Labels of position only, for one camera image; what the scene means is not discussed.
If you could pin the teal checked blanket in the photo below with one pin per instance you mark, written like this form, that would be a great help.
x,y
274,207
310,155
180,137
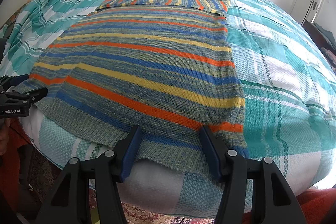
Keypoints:
x,y
275,69

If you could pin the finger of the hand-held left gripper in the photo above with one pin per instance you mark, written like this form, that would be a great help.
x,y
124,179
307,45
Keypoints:
x,y
34,95
15,79

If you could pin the pile of clothes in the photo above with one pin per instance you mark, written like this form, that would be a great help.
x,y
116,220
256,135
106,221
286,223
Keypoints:
x,y
328,37

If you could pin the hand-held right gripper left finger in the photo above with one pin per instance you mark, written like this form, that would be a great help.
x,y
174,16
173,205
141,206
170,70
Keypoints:
x,y
131,153

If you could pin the white mattress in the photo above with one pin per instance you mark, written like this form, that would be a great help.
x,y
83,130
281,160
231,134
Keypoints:
x,y
152,184

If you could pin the person's red trousers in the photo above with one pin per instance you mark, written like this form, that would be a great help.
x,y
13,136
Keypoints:
x,y
317,208

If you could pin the dark wooden cabinet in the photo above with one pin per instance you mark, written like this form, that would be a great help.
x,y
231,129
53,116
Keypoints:
x,y
313,29

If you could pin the orange floral pillow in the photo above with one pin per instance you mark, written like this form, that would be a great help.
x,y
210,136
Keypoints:
x,y
10,22

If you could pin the striped knit sweater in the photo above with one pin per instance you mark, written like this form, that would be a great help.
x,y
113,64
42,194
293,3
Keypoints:
x,y
147,69

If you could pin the patterned red carpet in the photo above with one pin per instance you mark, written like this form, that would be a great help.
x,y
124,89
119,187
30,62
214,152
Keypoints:
x,y
147,217

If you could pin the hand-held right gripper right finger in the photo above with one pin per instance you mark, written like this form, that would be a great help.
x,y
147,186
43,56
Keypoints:
x,y
214,161

